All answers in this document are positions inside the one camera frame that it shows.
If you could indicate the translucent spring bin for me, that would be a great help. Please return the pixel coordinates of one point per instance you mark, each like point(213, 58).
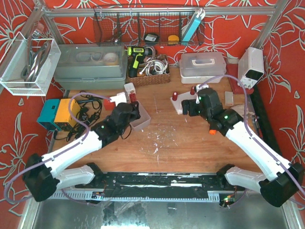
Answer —
point(141, 123)

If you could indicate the grey storage box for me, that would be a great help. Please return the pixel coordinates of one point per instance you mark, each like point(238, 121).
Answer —
point(91, 67)

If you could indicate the white peg board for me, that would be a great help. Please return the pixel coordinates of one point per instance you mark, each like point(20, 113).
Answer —
point(177, 104)

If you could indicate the woven wicker basket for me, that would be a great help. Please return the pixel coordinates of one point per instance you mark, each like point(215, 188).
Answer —
point(145, 80)

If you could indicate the black tape measure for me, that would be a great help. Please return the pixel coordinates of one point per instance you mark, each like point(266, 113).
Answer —
point(151, 38)

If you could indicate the beige work glove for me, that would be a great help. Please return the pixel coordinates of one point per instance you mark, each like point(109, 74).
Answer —
point(240, 110)

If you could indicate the orange black screwdriver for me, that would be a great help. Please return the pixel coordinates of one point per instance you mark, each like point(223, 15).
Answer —
point(212, 130)

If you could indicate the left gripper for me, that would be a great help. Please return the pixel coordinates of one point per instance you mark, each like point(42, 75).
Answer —
point(134, 110)

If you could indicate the white plastic toolbox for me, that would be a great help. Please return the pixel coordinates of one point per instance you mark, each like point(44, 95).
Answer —
point(199, 67)

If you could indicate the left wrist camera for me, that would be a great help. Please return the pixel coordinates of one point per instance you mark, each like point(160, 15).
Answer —
point(119, 98)

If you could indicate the red large spring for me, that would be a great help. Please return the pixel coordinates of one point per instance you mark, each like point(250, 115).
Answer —
point(132, 97)
point(192, 91)
point(174, 96)

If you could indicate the yellow box device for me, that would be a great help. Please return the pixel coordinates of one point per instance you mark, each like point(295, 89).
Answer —
point(63, 118)

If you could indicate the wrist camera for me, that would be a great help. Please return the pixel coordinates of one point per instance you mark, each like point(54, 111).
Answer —
point(119, 98)
point(197, 89)

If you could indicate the small white eraser block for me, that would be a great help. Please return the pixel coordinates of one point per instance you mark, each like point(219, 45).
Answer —
point(229, 98)

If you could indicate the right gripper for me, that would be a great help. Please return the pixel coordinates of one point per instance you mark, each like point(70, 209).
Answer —
point(191, 108)

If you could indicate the black wire basket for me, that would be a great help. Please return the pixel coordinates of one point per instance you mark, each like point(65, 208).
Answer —
point(126, 25)

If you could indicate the yellow tape measure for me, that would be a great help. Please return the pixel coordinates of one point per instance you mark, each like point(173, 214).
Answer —
point(173, 40)

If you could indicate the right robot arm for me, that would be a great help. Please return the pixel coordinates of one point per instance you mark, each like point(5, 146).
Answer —
point(278, 179)

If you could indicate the white cube adapter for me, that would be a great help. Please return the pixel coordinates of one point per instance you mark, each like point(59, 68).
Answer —
point(129, 88)

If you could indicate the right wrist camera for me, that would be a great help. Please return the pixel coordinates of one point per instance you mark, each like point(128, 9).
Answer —
point(197, 89)

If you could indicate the blue hex key holder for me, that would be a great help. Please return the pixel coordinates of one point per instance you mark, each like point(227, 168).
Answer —
point(189, 29)

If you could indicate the red cube block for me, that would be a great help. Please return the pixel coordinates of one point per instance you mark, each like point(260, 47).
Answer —
point(108, 105)

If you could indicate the clear acrylic bin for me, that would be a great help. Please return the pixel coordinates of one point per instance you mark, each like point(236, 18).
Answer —
point(27, 68)

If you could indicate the green black cordless drill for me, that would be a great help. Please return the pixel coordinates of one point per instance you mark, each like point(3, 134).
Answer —
point(138, 55)

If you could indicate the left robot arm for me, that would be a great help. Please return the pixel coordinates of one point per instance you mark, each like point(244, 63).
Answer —
point(47, 173)

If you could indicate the teal box device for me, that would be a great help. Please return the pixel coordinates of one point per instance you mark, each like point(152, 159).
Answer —
point(48, 114)

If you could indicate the white power supply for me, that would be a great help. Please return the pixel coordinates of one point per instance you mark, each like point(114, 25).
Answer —
point(250, 67)

